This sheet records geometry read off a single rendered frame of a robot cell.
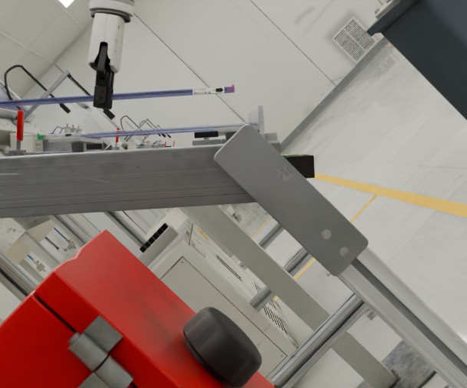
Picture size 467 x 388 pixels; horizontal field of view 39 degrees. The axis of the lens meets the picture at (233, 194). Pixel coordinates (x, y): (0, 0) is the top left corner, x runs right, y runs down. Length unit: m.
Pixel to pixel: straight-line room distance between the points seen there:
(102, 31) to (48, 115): 7.77
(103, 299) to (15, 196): 0.44
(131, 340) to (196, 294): 1.92
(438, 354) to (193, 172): 0.31
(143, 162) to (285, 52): 8.28
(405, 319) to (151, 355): 0.45
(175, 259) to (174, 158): 1.49
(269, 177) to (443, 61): 0.79
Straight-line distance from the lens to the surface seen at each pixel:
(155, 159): 0.67
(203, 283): 2.17
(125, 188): 0.68
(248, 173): 0.63
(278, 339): 2.22
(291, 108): 8.86
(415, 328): 0.69
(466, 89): 1.39
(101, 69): 1.23
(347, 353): 1.73
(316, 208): 0.64
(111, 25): 1.26
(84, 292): 0.26
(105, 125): 5.84
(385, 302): 0.67
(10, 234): 2.23
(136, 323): 0.27
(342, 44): 9.06
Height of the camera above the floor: 0.77
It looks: 4 degrees down
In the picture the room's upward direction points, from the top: 46 degrees counter-clockwise
